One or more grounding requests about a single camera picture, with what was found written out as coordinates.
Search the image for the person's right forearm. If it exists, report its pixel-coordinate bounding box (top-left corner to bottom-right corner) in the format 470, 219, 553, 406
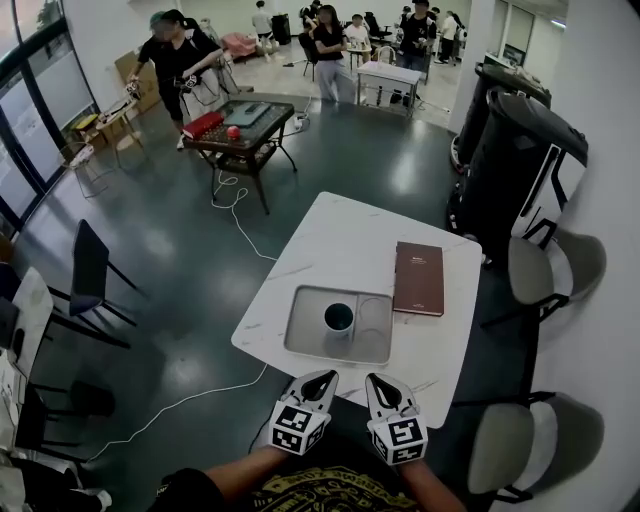
398, 458, 469, 512

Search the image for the person's left forearm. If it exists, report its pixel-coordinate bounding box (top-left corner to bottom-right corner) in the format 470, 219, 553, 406
203, 443, 289, 501

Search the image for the white floor cable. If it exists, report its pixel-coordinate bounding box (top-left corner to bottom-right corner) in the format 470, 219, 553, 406
83, 168, 280, 464

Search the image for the red box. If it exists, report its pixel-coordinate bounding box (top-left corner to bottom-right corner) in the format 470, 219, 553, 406
181, 111, 225, 141

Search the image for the brown book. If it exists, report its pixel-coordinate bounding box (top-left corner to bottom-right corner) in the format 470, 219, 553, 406
392, 240, 446, 318

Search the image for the small white table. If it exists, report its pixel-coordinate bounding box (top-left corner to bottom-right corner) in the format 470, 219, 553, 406
355, 60, 424, 119

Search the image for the grey-green tray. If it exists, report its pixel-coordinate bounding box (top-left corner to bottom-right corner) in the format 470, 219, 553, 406
222, 101, 272, 128

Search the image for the white marble table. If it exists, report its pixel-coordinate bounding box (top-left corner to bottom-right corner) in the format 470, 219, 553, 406
230, 190, 484, 431

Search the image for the white side table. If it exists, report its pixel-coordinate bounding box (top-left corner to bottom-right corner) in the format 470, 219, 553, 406
0, 266, 55, 384

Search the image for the black cylindrical machine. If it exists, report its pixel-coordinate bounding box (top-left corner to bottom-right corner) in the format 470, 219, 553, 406
451, 61, 553, 174
445, 85, 590, 264

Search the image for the person's black printed shirt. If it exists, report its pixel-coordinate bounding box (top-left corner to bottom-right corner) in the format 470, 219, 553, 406
149, 399, 426, 512

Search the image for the grey cup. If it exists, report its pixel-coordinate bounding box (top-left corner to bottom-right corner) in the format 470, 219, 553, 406
323, 301, 358, 351

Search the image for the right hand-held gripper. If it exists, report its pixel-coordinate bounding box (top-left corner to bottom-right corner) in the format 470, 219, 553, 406
364, 372, 429, 467

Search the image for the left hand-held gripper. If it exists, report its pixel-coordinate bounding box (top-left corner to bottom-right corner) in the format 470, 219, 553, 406
269, 369, 341, 459

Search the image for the cardboard box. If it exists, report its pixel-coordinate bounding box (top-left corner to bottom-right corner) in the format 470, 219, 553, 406
114, 49, 162, 115

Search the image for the black metal chair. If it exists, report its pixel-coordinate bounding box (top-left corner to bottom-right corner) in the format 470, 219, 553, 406
13, 378, 117, 454

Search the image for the small wooden table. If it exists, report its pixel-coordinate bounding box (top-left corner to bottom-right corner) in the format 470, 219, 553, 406
93, 98, 147, 167

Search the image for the pink sofa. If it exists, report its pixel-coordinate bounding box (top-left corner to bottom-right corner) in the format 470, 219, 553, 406
221, 31, 260, 65

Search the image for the grey tray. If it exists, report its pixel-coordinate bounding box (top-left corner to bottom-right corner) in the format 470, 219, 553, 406
283, 284, 395, 367

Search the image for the grey padded chair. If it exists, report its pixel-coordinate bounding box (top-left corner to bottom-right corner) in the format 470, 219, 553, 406
479, 226, 609, 331
451, 391, 607, 505

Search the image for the dark glass-top table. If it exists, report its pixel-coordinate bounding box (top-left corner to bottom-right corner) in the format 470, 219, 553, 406
181, 99, 300, 217

